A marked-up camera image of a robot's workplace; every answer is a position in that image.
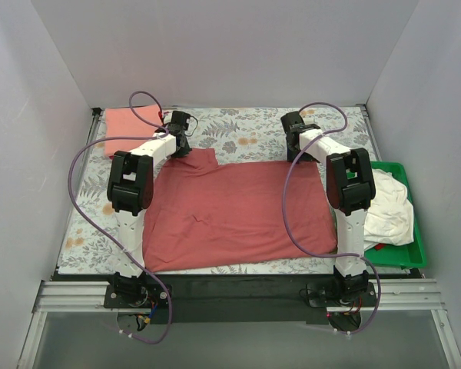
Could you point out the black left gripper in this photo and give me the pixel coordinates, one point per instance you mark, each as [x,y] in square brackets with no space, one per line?
[182,147]

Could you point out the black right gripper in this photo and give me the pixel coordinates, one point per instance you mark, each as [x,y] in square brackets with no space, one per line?
[293,152]

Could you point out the dusty rose t shirt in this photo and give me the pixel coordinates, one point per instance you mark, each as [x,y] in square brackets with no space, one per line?
[205,214]

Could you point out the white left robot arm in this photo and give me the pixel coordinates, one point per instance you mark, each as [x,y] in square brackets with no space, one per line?
[131,191]

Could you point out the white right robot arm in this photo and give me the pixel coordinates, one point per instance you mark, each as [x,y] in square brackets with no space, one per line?
[350,190]

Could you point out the floral patterned table mat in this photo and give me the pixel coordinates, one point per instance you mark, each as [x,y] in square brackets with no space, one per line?
[236,135]

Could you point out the folded salmon pink t shirt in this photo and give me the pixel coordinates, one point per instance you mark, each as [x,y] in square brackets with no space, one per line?
[122,122]

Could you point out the white t shirt red print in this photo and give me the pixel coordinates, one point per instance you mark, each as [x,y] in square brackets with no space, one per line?
[390,217]

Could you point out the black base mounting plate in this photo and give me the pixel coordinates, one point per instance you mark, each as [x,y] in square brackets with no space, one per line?
[219,298]

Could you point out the green plastic tray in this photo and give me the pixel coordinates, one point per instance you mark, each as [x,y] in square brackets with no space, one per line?
[411,255]

